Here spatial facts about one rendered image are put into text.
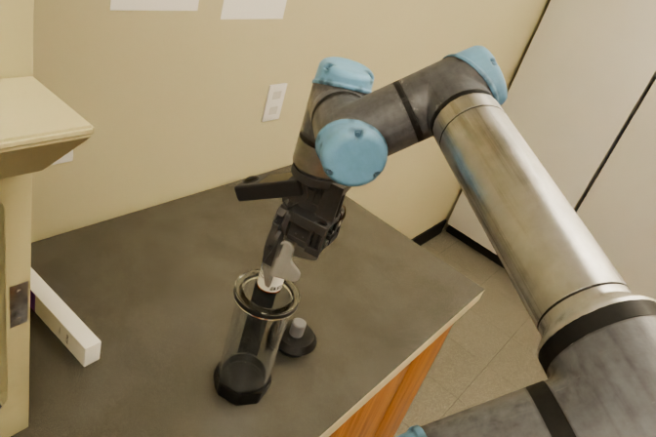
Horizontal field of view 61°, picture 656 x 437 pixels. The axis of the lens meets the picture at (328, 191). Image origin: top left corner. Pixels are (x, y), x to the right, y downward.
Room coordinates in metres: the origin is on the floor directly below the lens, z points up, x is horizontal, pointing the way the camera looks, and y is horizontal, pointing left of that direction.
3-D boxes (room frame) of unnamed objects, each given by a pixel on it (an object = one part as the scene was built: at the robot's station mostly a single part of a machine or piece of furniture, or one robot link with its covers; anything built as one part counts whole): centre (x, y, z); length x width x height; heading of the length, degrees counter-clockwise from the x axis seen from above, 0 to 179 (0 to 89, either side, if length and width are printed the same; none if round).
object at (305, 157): (0.70, 0.02, 1.43); 0.08 x 0.08 x 0.05
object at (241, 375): (0.70, 0.04, 1.06); 0.11 x 0.11 x 0.21
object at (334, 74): (0.70, 0.02, 1.51); 0.09 x 0.08 x 0.11; 16
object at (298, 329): (0.83, -0.03, 0.97); 0.09 x 0.09 x 0.07
